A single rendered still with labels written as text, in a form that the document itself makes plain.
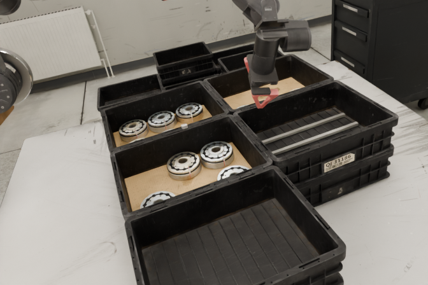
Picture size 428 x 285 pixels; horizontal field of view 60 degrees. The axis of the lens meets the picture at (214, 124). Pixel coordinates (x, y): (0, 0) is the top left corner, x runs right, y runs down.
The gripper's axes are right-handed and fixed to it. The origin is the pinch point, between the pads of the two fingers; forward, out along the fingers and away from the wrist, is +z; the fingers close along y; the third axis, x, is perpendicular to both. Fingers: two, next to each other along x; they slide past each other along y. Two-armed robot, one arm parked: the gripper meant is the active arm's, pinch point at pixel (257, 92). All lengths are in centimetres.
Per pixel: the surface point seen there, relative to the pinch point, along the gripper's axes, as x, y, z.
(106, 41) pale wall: 97, 255, 181
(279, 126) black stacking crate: -12.5, 8.4, 26.2
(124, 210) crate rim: 35.4, -26.6, 11.3
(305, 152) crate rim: -11.3, -15.3, 7.6
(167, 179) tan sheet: 25.9, -9.9, 26.3
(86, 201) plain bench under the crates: 55, -5, 47
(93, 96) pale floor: 108, 195, 201
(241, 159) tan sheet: 2.9, -5.8, 23.8
